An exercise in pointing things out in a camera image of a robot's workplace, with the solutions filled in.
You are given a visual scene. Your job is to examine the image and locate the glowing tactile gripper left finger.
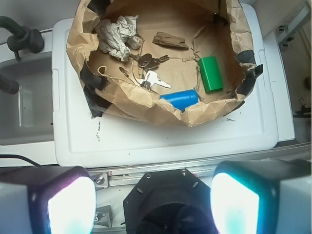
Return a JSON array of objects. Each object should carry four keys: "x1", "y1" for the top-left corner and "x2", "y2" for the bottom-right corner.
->
[{"x1": 0, "y1": 166, "x2": 97, "y2": 234}]

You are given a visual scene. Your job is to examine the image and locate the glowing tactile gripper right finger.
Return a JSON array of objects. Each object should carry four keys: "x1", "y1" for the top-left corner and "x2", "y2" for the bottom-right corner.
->
[{"x1": 210, "y1": 159, "x2": 312, "y2": 234}]

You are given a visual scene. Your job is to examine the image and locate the brown wood chip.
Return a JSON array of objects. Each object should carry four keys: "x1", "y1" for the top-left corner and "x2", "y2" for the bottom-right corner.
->
[{"x1": 152, "y1": 32, "x2": 189, "y2": 50}]

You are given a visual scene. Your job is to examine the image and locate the white plastic lid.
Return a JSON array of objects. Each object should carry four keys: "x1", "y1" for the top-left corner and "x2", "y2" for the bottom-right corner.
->
[{"x1": 51, "y1": 3, "x2": 279, "y2": 169}]

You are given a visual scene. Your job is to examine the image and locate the grey plastic bin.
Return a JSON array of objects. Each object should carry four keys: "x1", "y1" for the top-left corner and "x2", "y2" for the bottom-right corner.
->
[{"x1": 0, "y1": 52, "x2": 54, "y2": 145}]

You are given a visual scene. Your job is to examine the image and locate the blue cylinder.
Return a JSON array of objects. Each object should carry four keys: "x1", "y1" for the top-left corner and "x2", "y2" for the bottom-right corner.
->
[{"x1": 159, "y1": 89, "x2": 199, "y2": 112}]

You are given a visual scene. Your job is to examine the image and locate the green rectangular block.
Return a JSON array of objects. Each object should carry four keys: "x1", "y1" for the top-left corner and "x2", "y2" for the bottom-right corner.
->
[{"x1": 198, "y1": 57, "x2": 224, "y2": 93}]

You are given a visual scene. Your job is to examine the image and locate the brown paper bag tray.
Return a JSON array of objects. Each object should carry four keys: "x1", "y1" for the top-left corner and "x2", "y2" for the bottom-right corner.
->
[{"x1": 66, "y1": 0, "x2": 263, "y2": 127}]

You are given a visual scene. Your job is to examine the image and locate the dark brass keys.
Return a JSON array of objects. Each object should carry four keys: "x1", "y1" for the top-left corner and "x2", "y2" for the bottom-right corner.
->
[{"x1": 130, "y1": 53, "x2": 170, "y2": 70}]

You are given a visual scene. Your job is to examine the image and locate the crumpled white paper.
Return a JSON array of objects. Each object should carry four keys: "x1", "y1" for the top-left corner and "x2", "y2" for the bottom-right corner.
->
[{"x1": 95, "y1": 15, "x2": 143, "y2": 62}]

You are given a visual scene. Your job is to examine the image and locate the black cable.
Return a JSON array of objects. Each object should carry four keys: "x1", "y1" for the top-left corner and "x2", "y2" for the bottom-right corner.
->
[{"x1": 0, "y1": 154, "x2": 42, "y2": 167}]

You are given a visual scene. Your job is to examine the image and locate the black octagonal mount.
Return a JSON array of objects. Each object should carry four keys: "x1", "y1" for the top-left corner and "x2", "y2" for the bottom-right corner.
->
[{"x1": 123, "y1": 168, "x2": 218, "y2": 234}]

